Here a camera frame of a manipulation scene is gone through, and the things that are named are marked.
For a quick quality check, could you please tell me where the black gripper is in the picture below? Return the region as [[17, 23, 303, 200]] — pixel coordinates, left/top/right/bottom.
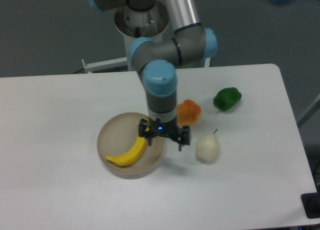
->
[[138, 116, 191, 152]]

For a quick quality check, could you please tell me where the yellow banana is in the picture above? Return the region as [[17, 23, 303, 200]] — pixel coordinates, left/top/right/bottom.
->
[[105, 136, 147, 167]]

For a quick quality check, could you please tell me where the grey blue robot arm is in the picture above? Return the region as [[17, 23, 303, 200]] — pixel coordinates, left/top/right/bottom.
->
[[88, 0, 218, 146]]

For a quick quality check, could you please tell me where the beige round plate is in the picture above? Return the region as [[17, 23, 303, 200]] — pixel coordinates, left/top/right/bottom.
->
[[97, 112, 164, 179]]

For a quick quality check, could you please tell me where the orange pumpkin toy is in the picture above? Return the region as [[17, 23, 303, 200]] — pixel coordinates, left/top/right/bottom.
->
[[177, 99, 202, 126]]

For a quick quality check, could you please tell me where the white pear toy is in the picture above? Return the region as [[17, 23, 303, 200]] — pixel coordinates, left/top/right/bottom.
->
[[195, 129, 220, 165]]

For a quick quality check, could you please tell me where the green bell pepper toy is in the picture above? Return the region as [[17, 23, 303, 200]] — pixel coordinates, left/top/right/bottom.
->
[[213, 87, 242, 112]]

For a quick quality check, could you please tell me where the black device at table edge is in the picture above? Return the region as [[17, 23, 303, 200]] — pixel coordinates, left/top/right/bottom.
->
[[301, 192, 320, 219]]

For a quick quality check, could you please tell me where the white metal frame bracket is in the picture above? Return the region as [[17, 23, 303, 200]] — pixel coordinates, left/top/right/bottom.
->
[[81, 57, 128, 73]]

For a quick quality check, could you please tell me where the white upright frame post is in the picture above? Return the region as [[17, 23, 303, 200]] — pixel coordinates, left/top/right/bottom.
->
[[204, 57, 211, 68]]

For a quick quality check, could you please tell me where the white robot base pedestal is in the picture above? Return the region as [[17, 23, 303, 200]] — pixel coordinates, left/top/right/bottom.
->
[[114, 1, 169, 57]]

